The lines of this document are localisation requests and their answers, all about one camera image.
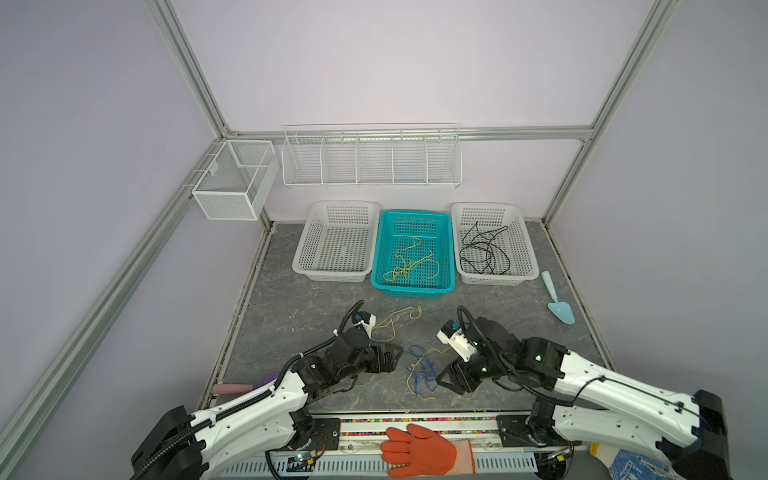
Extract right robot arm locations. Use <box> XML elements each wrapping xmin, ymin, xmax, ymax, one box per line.
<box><xmin>437</xmin><ymin>306</ymin><xmax>731</xmax><ymax>479</ymax></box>

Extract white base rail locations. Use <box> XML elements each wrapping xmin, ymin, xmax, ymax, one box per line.
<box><xmin>177</xmin><ymin>408</ymin><xmax>609</xmax><ymax>479</ymax></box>

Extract white plastic basket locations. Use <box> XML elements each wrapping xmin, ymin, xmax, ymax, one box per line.
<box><xmin>292</xmin><ymin>200</ymin><xmax>380</xmax><ymax>283</ymax></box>
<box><xmin>450</xmin><ymin>202</ymin><xmax>539</xmax><ymax>287</ymax></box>

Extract pink purple brush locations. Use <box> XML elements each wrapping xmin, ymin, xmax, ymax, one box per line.
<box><xmin>211</xmin><ymin>372</ymin><xmax>278</xmax><ymax>397</ymax></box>

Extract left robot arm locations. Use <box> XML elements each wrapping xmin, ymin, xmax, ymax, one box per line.
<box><xmin>131</xmin><ymin>301</ymin><xmax>404</xmax><ymax>479</ymax></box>

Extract orange rubber glove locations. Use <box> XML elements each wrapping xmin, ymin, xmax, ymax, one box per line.
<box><xmin>380</xmin><ymin>424</ymin><xmax>476</xmax><ymax>479</ymax></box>

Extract blue wire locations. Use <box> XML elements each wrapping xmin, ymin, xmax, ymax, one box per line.
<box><xmin>404</xmin><ymin>343</ymin><xmax>442</xmax><ymax>394</ymax></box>

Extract long white wire shelf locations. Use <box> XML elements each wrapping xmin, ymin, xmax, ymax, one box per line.
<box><xmin>282</xmin><ymin>123</ymin><xmax>463</xmax><ymax>188</ymax></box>

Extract white plastic basket left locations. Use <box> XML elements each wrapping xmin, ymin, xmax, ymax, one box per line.
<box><xmin>292</xmin><ymin>200</ymin><xmax>380</xmax><ymax>283</ymax></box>

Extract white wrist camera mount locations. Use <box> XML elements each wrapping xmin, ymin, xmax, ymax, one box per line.
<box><xmin>437</xmin><ymin>321</ymin><xmax>477</xmax><ymax>363</ymax></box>
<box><xmin>353</xmin><ymin>311</ymin><xmax>377</xmax><ymax>338</ymax></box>

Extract thin black wire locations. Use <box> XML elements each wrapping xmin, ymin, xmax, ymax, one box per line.
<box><xmin>458</xmin><ymin>220</ymin><xmax>512</xmax><ymax>277</ymax></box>

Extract teal plastic basket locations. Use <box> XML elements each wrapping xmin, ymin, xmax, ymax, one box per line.
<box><xmin>371</xmin><ymin>210</ymin><xmax>456</xmax><ymax>299</ymax></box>

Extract aluminium frame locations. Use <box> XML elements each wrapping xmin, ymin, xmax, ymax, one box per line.
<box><xmin>0</xmin><ymin>0</ymin><xmax>685</xmax><ymax>469</ymax></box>

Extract mint green brush handle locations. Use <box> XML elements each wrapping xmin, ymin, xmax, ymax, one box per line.
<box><xmin>540</xmin><ymin>271</ymin><xmax>575</xmax><ymax>325</ymax></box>

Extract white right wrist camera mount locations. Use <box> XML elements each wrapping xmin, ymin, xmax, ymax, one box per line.
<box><xmin>437</xmin><ymin>321</ymin><xmax>477</xmax><ymax>363</ymax></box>

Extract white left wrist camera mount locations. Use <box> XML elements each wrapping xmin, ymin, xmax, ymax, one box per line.
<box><xmin>353</xmin><ymin>311</ymin><xmax>377</xmax><ymax>338</ymax></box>

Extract small white wire basket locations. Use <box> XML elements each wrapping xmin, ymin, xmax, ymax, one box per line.
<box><xmin>192</xmin><ymin>140</ymin><xmax>279</xmax><ymax>221</ymax></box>

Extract white plastic basket right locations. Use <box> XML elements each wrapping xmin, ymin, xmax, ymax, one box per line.
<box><xmin>450</xmin><ymin>202</ymin><xmax>539</xmax><ymax>287</ymax></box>

